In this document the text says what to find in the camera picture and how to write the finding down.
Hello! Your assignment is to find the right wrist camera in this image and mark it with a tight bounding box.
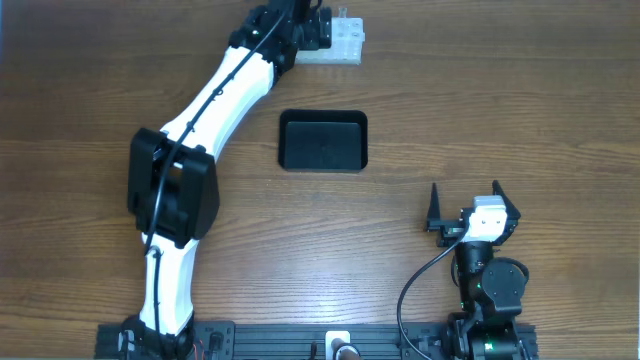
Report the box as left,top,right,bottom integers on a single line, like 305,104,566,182
461,194,509,244

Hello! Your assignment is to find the black cable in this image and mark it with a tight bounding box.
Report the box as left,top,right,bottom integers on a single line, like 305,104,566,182
143,9,289,257
396,225,471,360

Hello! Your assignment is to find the black tray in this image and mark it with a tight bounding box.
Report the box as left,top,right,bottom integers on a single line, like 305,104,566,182
277,108,370,174

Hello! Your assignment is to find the mounting rail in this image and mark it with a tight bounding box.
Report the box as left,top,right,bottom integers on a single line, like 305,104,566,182
94,320,539,360

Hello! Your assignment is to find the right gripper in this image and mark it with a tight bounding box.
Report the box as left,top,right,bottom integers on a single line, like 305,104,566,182
424,179,522,249

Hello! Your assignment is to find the white test tube rack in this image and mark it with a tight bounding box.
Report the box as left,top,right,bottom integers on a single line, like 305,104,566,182
294,16,367,66

